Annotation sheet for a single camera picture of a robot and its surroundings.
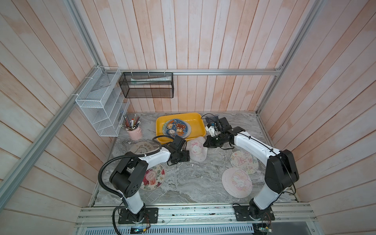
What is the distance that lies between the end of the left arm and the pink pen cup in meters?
0.33

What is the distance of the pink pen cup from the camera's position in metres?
0.95

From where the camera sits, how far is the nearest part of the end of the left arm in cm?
69
